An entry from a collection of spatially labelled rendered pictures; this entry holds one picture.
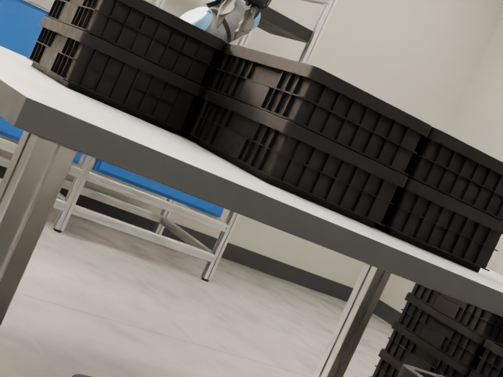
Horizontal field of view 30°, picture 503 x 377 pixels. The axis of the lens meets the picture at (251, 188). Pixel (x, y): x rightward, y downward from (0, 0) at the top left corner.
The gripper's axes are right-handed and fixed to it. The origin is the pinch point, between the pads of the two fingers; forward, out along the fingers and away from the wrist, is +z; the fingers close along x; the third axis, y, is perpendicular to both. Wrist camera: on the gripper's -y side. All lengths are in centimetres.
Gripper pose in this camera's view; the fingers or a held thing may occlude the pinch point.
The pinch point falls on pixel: (226, 29)
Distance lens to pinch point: 239.9
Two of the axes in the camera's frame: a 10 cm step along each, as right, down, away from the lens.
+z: -5.0, 8.6, -0.2
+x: 7.5, 4.5, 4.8
